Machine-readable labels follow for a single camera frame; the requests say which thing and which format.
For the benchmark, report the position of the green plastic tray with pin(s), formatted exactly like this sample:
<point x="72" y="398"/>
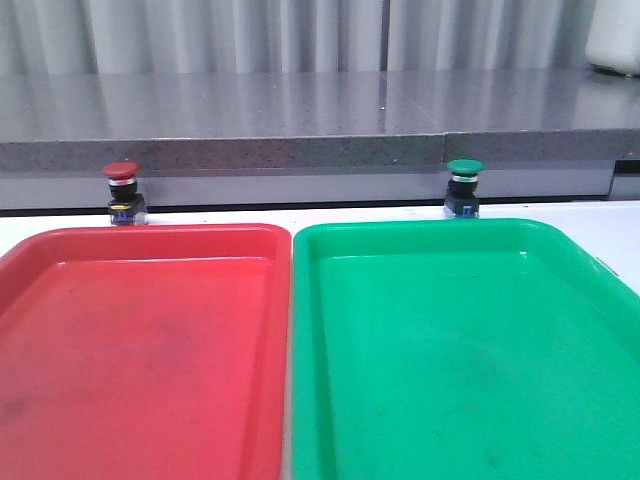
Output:
<point x="460" y="349"/>

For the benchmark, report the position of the red mushroom push button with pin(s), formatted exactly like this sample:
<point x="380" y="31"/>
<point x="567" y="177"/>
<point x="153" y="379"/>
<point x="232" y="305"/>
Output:
<point x="127" y="206"/>

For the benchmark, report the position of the red plastic tray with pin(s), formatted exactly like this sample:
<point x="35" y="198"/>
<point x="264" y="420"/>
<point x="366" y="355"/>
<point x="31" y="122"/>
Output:
<point x="149" y="352"/>

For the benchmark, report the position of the grey stone counter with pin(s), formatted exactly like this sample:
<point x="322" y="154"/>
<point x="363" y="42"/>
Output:
<point x="226" y="141"/>

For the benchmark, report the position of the white container on counter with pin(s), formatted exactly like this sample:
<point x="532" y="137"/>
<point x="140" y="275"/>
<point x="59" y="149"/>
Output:
<point x="613" y="37"/>

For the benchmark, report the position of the green mushroom push button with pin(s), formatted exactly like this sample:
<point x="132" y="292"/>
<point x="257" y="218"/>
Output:
<point x="460" y="199"/>

